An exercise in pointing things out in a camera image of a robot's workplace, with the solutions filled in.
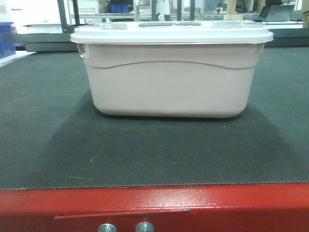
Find silver round bolt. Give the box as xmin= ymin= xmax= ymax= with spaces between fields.
xmin=135 ymin=222 xmax=155 ymax=232
xmin=98 ymin=223 xmax=117 ymax=232

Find grey open laptop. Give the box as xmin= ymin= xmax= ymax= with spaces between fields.
xmin=258 ymin=5 xmax=295 ymax=22

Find dark green table mat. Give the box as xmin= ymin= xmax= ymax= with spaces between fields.
xmin=0 ymin=47 xmax=309 ymax=190

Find silver round bolt right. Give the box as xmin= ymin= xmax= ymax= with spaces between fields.
xmin=135 ymin=222 xmax=155 ymax=232

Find blue crate far left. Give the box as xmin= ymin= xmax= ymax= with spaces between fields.
xmin=0 ymin=21 xmax=16 ymax=58

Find silver round bolt left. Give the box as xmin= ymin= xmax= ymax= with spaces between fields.
xmin=98 ymin=223 xmax=117 ymax=232

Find white bin lid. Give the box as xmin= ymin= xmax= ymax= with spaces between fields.
xmin=70 ymin=20 xmax=273 ymax=44

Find white plastic storage bin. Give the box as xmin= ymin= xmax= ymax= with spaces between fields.
xmin=78 ymin=43 xmax=264 ymax=118

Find red metal cart edge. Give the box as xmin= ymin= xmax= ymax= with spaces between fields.
xmin=0 ymin=184 xmax=309 ymax=232

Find blue bins on far shelf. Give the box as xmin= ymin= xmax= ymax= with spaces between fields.
xmin=109 ymin=4 xmax=129 ymax=14

